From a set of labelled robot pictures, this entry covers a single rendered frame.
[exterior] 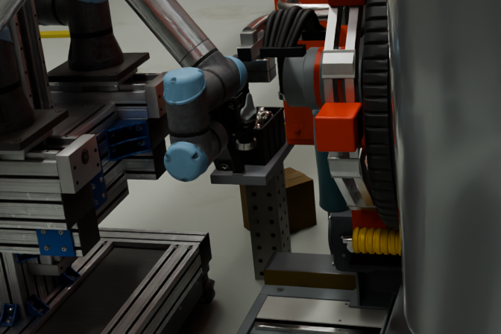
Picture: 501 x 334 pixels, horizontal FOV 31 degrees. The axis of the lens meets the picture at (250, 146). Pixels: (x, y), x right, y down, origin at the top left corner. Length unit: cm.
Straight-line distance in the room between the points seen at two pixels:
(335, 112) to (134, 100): 86
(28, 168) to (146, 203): 164
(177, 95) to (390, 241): 65
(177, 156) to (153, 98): 81
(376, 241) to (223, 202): 163
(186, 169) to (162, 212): 194
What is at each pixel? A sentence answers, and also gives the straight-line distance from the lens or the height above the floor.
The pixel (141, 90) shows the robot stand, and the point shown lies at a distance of 245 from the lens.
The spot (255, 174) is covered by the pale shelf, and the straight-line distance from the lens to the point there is 261.
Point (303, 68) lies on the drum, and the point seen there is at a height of 89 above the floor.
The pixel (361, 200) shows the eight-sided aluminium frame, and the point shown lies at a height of 61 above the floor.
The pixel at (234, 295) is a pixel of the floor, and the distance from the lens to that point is 291.
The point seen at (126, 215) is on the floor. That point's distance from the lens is 358.
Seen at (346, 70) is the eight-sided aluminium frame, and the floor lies 95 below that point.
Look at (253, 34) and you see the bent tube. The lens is 187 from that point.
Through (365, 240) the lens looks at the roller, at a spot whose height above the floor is 52.
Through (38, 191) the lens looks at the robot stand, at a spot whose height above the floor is 69.
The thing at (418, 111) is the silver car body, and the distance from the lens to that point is 101.
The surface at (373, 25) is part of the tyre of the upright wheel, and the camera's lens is 171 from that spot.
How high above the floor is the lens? 143
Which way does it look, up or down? 20 degrees down
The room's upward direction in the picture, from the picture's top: 6 degrees counter-clockwise
